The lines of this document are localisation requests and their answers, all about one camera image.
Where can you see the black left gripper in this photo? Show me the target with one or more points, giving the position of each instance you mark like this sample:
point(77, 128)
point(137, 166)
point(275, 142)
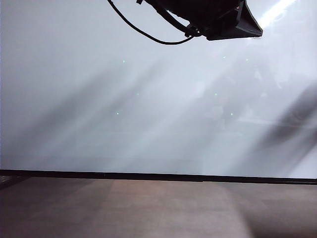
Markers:
point(208, 15)

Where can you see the white whiteboard with black frame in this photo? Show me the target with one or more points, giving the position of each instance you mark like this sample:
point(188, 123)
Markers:
point(123, 111)

